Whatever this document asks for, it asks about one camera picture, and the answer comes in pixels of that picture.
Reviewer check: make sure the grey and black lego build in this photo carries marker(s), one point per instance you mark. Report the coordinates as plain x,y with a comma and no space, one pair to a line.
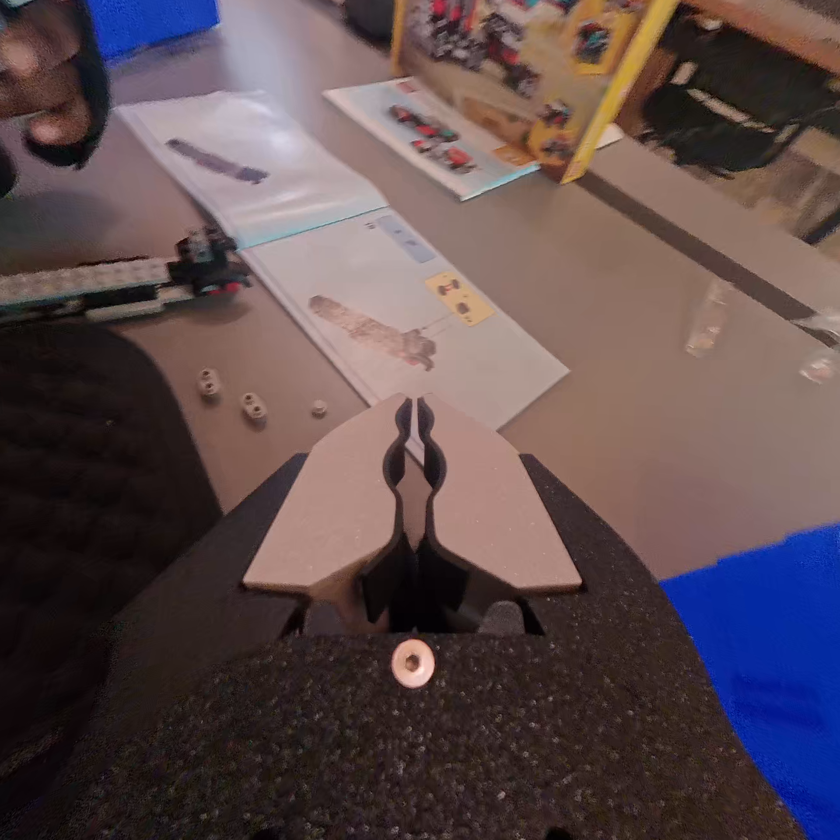
98,289

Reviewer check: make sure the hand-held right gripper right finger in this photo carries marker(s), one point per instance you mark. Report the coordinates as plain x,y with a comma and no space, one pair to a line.
499,525

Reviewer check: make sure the black textured foam pad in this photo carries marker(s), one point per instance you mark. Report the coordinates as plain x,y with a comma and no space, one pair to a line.
92,512

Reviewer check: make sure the small grey two-hole lego piece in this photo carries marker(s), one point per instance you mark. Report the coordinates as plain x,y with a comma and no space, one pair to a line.
208,382
253,405

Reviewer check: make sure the clear empty plastic bag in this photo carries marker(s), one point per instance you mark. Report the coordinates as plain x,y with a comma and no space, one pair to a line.
820,354
709,321

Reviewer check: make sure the closed lego instruction booklet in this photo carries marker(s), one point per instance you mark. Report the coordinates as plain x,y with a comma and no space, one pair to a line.
426,131

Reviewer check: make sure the yellow lego set box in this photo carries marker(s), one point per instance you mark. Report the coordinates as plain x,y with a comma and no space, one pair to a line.
525,72

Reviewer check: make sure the small grey round lego stud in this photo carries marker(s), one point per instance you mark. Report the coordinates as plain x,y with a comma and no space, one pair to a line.
319,407

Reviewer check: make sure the wooden table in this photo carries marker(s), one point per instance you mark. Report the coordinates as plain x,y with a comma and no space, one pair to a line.
781,26

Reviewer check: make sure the blue plastic bin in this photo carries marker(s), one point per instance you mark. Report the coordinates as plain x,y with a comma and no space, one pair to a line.
157,23
774,656

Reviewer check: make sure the open lego instruction booklet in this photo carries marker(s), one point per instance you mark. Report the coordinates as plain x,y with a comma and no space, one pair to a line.
275,177

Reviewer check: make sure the black office chair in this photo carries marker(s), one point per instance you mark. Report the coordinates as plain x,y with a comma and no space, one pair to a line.
728,105

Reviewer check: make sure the person's left hand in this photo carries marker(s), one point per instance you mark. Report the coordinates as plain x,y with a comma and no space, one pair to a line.
39,85

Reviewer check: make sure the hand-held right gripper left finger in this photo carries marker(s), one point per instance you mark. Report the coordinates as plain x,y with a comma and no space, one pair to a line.
334,525

